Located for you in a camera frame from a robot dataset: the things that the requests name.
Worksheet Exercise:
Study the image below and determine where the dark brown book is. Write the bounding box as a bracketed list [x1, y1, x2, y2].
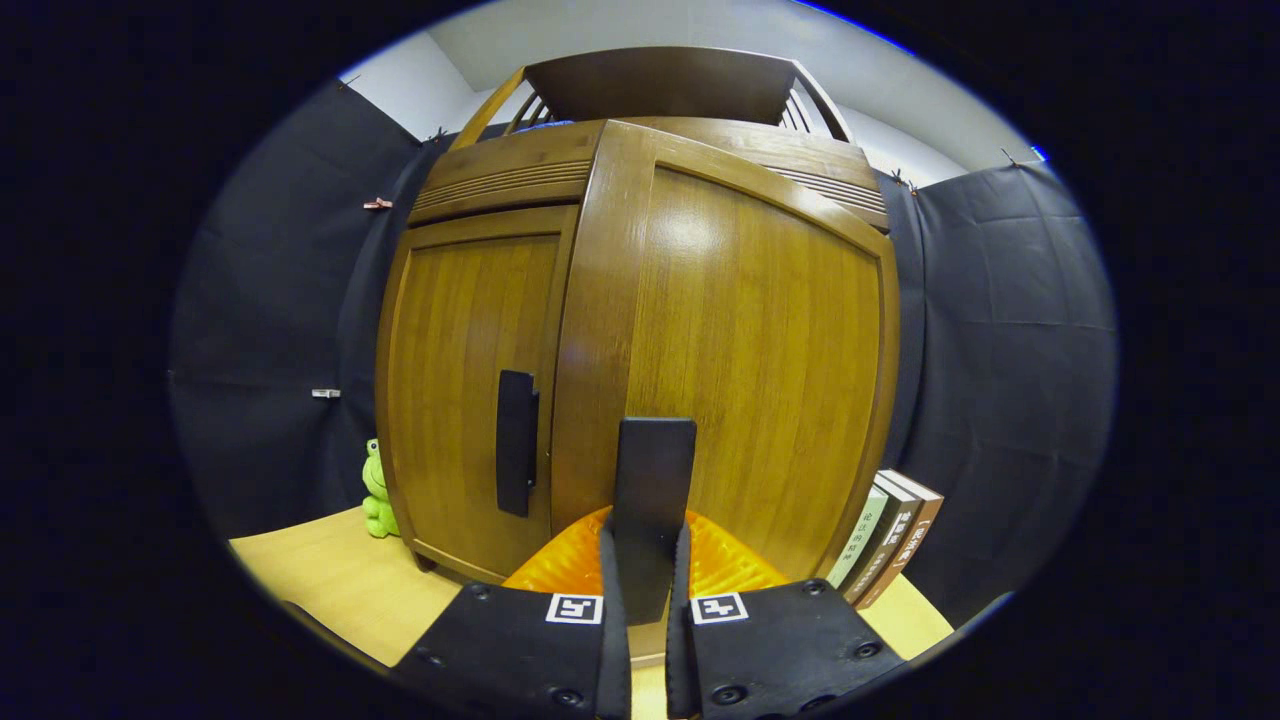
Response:
[843, 474, 923, 604]

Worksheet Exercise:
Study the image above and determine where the wooden cabinet drawer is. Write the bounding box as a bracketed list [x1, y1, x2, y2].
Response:
[408, 118, 891, 233]

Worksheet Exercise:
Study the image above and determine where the wooden cabinet door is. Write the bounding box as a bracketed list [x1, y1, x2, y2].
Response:
[375, 205, 581, 584]
[548, 120, 901, 586]

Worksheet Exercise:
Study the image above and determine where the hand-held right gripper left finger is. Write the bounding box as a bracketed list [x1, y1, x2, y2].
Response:
[385, 505, 633, 720]

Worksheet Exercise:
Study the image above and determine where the black door handle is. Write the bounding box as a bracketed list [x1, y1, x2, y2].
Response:
[496, 370, 541, 518]
[612, 417, 698, 626]

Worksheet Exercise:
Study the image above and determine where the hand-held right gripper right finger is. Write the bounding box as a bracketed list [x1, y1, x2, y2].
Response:
[665, 510, 906, 720]

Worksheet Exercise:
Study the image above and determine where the wooden double-door shoe cabinet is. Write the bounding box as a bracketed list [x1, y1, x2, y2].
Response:
[375, 45, 901, 626]

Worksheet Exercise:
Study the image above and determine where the pale green book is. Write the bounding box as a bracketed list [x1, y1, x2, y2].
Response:
[826, 484, 891, 591]

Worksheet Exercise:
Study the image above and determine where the green frog toy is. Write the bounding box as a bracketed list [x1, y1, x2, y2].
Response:
[361, 438, 401, 539]

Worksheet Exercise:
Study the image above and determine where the reddish brown book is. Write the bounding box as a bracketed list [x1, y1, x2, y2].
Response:
[855, 468, 945, 611]

